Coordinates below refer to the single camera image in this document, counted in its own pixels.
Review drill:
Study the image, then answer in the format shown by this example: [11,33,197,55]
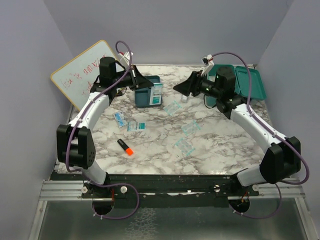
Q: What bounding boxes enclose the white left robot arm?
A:
[56,57,154,198]

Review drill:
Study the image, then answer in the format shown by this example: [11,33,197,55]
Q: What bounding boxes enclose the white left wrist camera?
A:
[118,51,131,66]

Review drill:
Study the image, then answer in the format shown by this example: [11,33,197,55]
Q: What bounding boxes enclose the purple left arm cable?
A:
[65,40,133,186]

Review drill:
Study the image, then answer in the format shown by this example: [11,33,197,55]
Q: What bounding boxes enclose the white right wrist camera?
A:
[201,54,215,76]

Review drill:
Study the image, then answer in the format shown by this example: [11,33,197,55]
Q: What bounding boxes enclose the small gauze dressing packet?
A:
[127,121,146,132]

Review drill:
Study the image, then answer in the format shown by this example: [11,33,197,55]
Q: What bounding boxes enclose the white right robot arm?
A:
[173,66,301,196]

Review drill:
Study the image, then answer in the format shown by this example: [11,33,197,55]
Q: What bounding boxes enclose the teal plaster sheet middle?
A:
[181,120,201,136]

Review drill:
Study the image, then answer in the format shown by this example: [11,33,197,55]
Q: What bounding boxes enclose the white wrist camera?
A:
[201,54,215,76]
[118,51,131,66]

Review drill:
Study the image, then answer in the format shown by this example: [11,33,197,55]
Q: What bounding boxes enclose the teal medicine kit box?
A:
[207,64,267,101]

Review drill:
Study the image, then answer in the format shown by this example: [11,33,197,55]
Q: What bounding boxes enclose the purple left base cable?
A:
[91,183,140,221]

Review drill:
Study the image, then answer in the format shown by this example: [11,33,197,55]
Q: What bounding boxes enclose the teal plaster sheet far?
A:
[163,100,182,116]

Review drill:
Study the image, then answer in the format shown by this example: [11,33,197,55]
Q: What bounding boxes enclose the teal plaster sheet near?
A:
[174,137,195,156]

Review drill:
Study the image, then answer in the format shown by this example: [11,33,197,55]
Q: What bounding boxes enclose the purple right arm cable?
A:
[211,51,310,186]

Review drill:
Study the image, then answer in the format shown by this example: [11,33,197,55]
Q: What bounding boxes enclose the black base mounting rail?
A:
[81,174,259,209]

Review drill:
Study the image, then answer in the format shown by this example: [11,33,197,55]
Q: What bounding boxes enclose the teal divided tray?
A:
[134,75,163,108]

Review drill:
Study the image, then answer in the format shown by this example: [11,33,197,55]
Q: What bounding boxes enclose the long gauze dressing packet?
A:
[149,83,163,106]

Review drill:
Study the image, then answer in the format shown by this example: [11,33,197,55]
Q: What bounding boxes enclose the black orange highlighter marker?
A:
[117,139,134,156]

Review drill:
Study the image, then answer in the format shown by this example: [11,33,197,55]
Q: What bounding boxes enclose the blue alcohol pad sachets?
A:
[113,111,128,128]

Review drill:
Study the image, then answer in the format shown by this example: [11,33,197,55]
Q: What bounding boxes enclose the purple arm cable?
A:
[65,40,133,186]
[211,51,310,186]

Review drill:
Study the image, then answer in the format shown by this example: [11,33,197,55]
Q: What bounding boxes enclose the teal plaster sheet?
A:
[181,120,201,136]
[163,100,182,116]
[174,137,195,156]

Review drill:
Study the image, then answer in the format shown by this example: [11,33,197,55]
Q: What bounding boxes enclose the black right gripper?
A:
[173,70,222,99]

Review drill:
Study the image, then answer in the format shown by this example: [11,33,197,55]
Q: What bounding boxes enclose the yellow framed whiteboard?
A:
[50,40,116,110]

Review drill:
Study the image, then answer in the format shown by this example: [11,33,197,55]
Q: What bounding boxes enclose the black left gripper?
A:
[112,64,154,91]

